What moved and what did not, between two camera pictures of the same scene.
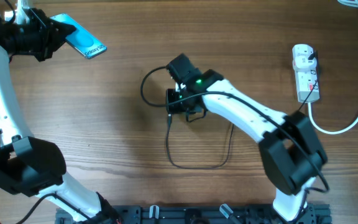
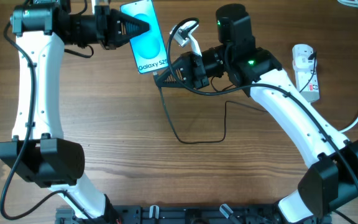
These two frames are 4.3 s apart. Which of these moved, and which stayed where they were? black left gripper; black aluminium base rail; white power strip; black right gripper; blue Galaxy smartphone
Moved: black right gripper; blue Galaxy smartphone; black left gripper
Stayed: white power strip; black aluminium base rail
